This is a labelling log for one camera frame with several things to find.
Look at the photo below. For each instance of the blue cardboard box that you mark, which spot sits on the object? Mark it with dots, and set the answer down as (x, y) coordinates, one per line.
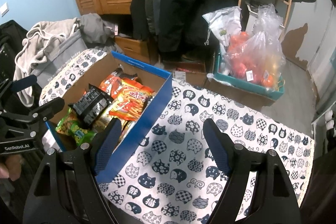
(98, 86)

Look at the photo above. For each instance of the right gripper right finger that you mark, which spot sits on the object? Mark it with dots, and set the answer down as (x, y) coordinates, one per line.
(273, 199)

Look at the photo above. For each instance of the person left hand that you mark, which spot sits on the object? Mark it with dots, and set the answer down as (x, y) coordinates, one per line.
(11, 168)

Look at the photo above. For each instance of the white printed plastic bag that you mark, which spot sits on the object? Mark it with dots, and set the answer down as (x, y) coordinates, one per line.
(222, 24)

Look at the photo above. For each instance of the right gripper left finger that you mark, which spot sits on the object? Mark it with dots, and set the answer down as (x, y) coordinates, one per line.
(65, 190)

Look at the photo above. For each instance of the black snack bag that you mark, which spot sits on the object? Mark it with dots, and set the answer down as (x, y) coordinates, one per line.
(91, 105)

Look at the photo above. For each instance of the green peanut snack bag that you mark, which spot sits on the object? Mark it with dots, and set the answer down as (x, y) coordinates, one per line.
(70, 125)

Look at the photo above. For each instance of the red fries snack bag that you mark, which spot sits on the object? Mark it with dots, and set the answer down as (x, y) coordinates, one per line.
(130, 100)

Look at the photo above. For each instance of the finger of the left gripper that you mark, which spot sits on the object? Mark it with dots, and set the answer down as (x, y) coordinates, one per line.
(24, 83)
(44, 112)

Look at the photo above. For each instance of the clear plastic bag of fruit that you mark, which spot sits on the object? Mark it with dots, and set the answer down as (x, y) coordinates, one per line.
(258, 58)

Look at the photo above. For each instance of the orange snack bag in box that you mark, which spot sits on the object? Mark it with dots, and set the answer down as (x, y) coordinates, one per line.
(112, 85)

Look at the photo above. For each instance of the brown cardboard box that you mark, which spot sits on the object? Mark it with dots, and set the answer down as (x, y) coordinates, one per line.
(193, 72)

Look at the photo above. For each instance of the teal cardboard box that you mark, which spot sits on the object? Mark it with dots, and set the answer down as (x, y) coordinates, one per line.
(244, 85)

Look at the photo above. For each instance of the cat pattern tablecloth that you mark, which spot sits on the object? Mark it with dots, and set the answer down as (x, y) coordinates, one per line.
(163, 170)

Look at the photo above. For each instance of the grey clothes pile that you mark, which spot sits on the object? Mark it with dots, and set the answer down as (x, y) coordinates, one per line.
(49, 46)

